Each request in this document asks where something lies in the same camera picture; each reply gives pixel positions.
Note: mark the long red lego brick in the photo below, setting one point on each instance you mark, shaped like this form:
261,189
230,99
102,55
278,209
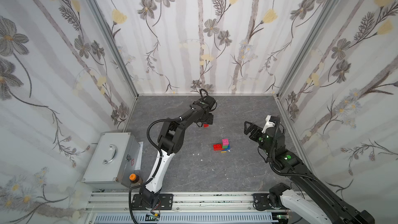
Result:
217,147

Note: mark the white slotted cable duct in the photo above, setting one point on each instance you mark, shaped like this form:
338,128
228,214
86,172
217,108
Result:
189,218

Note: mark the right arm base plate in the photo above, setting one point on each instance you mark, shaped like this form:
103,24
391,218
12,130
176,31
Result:
264,202

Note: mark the pink lego brick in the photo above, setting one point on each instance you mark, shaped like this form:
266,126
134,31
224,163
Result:
225,142

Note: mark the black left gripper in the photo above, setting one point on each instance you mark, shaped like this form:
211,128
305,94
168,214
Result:
204,118

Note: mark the aluminium frame rail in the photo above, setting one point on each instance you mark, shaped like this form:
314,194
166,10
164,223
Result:
183,202

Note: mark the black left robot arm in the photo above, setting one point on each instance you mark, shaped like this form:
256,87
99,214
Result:
170,141

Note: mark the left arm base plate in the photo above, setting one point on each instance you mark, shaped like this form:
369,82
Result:
158,202

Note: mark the small green circuit board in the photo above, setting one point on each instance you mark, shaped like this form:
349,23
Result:
152,217

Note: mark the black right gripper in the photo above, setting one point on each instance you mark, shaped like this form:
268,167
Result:
255,129

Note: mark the grey metal control box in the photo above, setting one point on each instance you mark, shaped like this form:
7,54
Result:
116,157

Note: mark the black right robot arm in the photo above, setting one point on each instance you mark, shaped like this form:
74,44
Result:
326,207

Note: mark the orange emergency stop button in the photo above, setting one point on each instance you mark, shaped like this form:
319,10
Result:
135,179

